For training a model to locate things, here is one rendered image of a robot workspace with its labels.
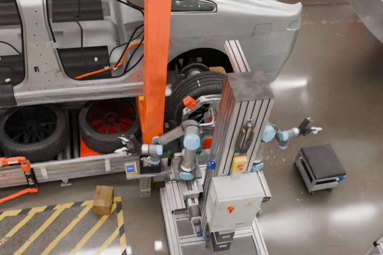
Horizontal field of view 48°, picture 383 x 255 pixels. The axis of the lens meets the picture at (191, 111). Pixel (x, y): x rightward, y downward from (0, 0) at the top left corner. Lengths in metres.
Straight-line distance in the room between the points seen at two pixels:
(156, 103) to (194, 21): 0.79
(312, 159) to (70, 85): 2.53
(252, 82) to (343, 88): 3.47
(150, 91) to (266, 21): 1.27
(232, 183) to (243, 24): 1.52
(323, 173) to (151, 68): 2.16
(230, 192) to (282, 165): 1.88
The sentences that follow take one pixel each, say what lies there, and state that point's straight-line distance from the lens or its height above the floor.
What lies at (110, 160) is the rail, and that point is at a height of 0.34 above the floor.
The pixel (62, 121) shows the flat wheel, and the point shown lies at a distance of 4.44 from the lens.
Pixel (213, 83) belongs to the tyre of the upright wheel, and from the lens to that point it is 3.85.
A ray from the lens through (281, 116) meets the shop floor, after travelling 5.37.
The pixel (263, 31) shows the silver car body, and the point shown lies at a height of 1.46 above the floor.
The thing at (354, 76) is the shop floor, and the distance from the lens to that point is 6.32.
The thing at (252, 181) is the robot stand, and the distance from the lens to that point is 3.19.
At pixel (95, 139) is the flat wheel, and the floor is 0.49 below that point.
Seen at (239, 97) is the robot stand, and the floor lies 2.03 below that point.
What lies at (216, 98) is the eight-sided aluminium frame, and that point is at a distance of 3.81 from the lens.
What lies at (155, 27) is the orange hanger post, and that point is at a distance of 3.07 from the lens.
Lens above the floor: 3.84
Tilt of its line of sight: 48 degrees down
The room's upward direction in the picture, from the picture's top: 8 degrees clockwise
